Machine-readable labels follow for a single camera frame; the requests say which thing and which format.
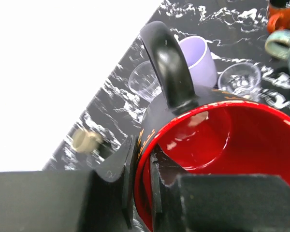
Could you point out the lilac plastic cup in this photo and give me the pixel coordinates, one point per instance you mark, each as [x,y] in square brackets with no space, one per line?
[199,60]

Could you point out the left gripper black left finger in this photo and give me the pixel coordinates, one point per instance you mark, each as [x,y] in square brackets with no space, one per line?
[97,200]

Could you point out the black mug red inside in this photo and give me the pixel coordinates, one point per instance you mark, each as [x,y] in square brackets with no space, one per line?
[204,130]

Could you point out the small clear glass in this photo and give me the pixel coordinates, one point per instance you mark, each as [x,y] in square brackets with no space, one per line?
[241,79]

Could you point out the small beige mug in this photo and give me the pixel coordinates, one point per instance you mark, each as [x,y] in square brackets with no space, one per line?
[84,141]

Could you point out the orange black mug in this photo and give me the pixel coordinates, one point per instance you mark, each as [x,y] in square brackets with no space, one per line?
[278,13]

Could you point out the green glazed ceramic mug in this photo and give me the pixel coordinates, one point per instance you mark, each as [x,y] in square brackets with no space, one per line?
[277,45]

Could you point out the tall clear glass tumbler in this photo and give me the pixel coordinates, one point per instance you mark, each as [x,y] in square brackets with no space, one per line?
[143,82]

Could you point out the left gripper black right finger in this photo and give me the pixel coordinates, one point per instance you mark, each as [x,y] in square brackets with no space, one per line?
[184,202]

